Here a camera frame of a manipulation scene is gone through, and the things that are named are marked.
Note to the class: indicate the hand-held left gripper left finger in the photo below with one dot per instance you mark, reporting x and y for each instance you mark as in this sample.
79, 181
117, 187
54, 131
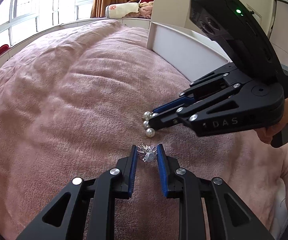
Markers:
133, 170

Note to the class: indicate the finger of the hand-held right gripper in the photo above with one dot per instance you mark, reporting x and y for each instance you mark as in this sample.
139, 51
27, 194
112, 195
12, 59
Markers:
164, 121
169, 106

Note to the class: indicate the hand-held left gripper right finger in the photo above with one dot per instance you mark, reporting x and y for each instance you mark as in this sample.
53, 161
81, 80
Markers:
162, 170

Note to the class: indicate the white rectangular storage box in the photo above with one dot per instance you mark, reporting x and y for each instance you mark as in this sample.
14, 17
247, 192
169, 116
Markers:
179, 47

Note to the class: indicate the white door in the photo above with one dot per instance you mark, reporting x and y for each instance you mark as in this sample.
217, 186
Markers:
256, 17

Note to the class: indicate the pink fleece blanket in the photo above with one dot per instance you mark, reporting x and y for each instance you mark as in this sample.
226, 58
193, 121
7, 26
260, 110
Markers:
59, 105

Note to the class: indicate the pile of plush blankets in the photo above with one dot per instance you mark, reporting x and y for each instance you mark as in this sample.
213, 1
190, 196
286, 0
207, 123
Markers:
146, 7

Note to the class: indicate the rolled cream blanket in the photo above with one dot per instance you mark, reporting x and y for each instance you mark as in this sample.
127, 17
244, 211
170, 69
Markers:
121, 9

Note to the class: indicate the bay window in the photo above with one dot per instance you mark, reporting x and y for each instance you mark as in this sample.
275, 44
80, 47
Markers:
34, 10

